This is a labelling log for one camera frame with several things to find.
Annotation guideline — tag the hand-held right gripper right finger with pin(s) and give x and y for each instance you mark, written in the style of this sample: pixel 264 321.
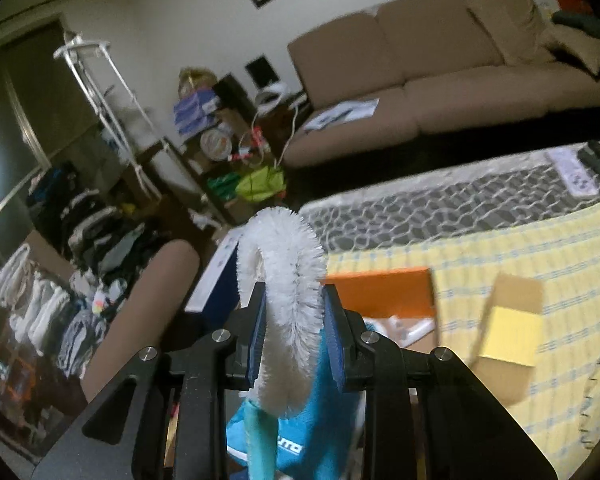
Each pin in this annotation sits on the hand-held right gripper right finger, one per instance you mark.
pixel 335 342

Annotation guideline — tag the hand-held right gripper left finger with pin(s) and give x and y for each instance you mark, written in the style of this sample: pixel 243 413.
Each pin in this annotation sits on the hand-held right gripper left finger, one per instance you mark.
pixel 257 342

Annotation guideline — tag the orange cardboard box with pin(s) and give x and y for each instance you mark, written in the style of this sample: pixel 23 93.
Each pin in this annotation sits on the orange cardboard box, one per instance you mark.
pixel 380 292

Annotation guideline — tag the white and blue cardboard box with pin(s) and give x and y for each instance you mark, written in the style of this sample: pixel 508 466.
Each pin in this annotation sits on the white and blue cardboard box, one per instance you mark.
pixel 215 270

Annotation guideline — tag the blue fabric pouch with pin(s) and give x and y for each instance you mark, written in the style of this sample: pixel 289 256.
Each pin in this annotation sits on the blue fabric pouch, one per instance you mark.
pixel 325 430

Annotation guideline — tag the green bag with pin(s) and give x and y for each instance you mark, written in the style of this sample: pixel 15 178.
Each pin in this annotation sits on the green bag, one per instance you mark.
pixel 260 185

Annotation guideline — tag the grey pebble pattern table mat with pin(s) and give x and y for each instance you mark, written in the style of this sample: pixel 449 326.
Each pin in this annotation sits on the grey pebble pattern table mat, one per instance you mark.
pixel 430 200

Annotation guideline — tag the round tin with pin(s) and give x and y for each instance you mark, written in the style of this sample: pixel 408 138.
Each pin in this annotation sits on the round tin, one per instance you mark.
pixel 216 144

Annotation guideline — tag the papers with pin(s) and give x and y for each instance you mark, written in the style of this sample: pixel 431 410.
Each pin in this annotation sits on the papers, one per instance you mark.
pixel 342 112

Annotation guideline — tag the yellow plaid cloth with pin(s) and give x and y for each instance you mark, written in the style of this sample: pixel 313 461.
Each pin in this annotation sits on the yellow plaid cloth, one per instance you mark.
pixel 555 250

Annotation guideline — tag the stack of blue boxes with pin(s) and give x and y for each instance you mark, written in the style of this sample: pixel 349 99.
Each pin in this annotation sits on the stack of blue boxes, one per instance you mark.
pixel 195 110

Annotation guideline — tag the white headset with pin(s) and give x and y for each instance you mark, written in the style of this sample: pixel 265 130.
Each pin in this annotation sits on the white headset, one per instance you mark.
pixel 270 94

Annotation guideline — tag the black box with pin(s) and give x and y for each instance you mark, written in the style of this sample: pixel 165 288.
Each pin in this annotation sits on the black box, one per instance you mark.
pixel 262 70

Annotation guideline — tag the brown sofa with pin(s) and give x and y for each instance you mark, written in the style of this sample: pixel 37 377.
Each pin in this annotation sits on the brown sofa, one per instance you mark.
pixel 430 70

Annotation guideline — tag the white drying rack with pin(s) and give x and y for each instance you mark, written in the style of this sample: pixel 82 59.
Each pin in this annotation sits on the white drying rack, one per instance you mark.
pixel 80 50

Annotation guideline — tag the beige sofa cushion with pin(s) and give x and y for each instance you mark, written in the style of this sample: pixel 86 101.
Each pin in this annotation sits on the beige sofa cushion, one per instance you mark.
pixel 580 47
pixel 510 22

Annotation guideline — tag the black curtain rod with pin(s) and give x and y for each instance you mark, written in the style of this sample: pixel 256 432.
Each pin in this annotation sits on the black curtain rod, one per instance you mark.
pixel 55 2

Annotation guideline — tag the dark cloth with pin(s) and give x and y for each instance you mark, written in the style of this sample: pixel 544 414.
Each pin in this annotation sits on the dark cloth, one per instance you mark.
pixel 577 22

